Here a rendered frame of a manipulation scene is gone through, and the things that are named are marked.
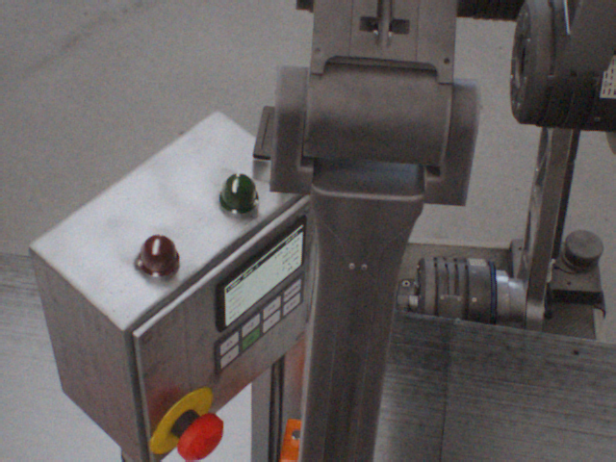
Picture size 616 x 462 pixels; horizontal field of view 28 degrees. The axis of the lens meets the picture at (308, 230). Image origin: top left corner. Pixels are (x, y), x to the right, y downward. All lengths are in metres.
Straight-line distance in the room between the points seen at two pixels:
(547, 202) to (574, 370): 0.54
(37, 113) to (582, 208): 1.23
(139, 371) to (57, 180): 1.96
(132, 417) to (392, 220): 0.27
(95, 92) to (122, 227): 2.11
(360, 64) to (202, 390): 0.32
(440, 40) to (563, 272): 1.67
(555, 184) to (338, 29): 1.38
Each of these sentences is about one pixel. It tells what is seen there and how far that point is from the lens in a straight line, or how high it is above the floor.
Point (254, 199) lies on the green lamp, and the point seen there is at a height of 1.48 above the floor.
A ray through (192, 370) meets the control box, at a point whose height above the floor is 1.38.
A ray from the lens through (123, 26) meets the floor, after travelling 3.07.
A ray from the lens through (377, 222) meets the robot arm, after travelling 0.69.
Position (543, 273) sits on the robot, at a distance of 2.09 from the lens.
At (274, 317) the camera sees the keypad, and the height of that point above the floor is 1.36.
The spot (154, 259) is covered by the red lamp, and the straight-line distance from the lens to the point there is 0.78.
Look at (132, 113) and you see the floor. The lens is 2.87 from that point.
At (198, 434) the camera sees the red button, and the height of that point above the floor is 1.34.
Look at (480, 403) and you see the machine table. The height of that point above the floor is 0.83.
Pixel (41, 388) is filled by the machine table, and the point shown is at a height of 0.83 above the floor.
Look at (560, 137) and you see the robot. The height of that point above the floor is 0.67.
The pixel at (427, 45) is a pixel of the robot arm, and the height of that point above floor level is 1.66.
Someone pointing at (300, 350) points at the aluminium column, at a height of 1.27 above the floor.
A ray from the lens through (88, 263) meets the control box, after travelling 0.80.
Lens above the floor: 2.13
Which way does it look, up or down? 53 degrees down
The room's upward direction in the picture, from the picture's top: 4 degrees clockwise
